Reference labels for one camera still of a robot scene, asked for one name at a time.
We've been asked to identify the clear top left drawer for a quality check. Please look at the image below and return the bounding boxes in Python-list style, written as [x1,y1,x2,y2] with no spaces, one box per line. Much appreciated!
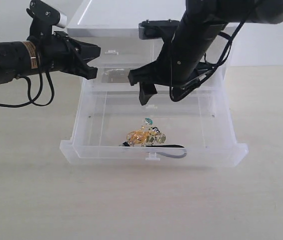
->
[87,37,162,68]

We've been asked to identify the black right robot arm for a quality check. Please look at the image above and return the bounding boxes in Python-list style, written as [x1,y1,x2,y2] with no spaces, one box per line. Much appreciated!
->
[128,0,283,105]

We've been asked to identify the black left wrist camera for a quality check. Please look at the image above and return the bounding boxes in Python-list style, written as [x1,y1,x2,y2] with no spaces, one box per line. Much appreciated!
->
[26,0,68,39]

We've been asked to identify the keychain with gold rings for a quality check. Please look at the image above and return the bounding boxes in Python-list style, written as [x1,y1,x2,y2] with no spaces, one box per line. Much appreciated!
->
[119,117,187,159]

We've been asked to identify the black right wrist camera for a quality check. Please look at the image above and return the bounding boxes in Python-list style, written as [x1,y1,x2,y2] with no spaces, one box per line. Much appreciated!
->
[138,19,180,42]

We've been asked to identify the white plastic drawer cabinet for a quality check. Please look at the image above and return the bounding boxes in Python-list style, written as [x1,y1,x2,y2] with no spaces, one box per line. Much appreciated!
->
[66,0,236,118]

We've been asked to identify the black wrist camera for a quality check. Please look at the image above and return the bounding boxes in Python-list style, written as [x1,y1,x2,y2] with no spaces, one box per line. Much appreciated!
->
[26,0,68,39]
[138,19,180,42]

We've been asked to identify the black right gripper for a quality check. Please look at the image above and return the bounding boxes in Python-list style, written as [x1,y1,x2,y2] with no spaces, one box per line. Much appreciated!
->
[128,29,220,106]

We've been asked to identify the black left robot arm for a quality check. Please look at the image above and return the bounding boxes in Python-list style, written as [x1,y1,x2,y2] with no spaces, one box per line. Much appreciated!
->
[0,31,101,85]

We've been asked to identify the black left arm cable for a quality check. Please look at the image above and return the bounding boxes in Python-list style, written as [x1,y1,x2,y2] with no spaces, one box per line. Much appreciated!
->
[0,21,55,109]

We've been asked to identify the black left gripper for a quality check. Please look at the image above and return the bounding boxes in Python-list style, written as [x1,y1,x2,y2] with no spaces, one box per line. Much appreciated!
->
[39,31,101,80]

